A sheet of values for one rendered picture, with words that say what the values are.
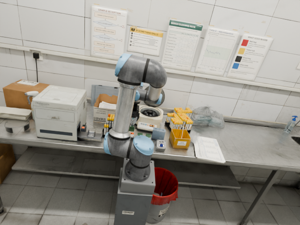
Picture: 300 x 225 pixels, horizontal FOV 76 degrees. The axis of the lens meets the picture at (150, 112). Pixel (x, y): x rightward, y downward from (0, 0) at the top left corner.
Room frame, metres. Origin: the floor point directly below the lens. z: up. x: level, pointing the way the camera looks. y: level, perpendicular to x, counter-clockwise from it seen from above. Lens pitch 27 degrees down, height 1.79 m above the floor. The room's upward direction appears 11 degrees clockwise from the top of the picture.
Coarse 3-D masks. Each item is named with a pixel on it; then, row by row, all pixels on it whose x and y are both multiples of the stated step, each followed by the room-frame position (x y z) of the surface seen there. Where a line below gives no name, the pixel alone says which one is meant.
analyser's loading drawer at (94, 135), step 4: (80, 132) 1.16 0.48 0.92; (84, 132) 1.17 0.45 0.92; (88, 132) 1.16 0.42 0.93; (92, 132) 1.18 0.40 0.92; (80, 136) 1.12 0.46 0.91; (84, 136) 1.12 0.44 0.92; (88, 136) 1.12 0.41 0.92; (92, 136) 1.13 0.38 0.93; (96, 136) 1.15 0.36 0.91; (100, 136) 1.16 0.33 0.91; (100, 140) 1.13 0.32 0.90
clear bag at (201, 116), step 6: (198, 108) 1.77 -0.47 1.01; (204, 108) 1.74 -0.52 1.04; (210, 108) 1.74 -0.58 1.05; (192, 114) 1.74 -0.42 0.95; (198, 114) 1.69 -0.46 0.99; (204, 114) 1.70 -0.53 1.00; (210, 114) 1.74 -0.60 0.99; (192, 120) 1.69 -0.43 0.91; (198, 120) 1.67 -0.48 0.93; (204, 120) 1.70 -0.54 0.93
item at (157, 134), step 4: (156, 128) 1.32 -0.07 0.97; (152, 132) 1.32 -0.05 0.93; (156, 132) 1.29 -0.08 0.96; (160, 132) 1.29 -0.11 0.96; (164, 132) 1.29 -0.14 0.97; (152, 136) 1.29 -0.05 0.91; (156, 136) 1.29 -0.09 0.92; (160, 136) 1.29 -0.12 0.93; (164, 136) 1.29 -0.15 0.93; (152, 140) 1.27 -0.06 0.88; (156, 140) 1.28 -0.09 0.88
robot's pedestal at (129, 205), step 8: (120, 176) 0.85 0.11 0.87; (120, 184) 0.79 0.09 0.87; (120, 192) 0.74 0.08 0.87; (128, 192) 0.75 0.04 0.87; (136, 192) 0.76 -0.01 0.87; (120, 200) 0.74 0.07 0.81; (128, 200) 0.74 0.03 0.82; (136, 200) 0.75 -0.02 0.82; (144, 200) 0.75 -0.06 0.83; (120, 208) 0.74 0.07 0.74; (128, 208) 0.74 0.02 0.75; (136, 208) 0.75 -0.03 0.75; (144, 208) 0.75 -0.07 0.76; (120, 216) 0.74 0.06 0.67; (128, 216) 0.74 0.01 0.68; (136, 216) 0.75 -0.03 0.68; (144, 216) 0.76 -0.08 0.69; (120, 224) 0.74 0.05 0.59; (128, 224) 0.74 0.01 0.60; (136, 224) 0.75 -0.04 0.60; (144, 224) 0.76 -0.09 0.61
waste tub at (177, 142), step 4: (172, 132) 1.31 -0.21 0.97; (176, 132) 1.36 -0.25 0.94; (180, 132) 1.37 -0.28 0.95; (184, 132) 1.38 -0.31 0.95; (172, 136) 1.29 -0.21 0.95; (176, 136) 1.36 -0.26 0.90; (180, 136) 1.37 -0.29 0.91; (184, 136) 1.37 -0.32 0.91; (188, 136) 1.30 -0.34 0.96; (172, 140) 1.27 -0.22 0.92; (176, 140) 1.23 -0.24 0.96; (180, 140) 1.24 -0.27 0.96; (184, 140) 1.24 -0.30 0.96; (188, 140) 1.25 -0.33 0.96; (172, 144) 1.25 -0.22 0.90; (176, 144) 1.23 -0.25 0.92; (180, 144) 1.24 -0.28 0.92; (184, 144) 1.25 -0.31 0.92; (188, 144) 1.25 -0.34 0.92; (176, 148) 1.23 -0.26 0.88; (180, 148) 1.24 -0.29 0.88; (184, 148) 1.25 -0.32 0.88
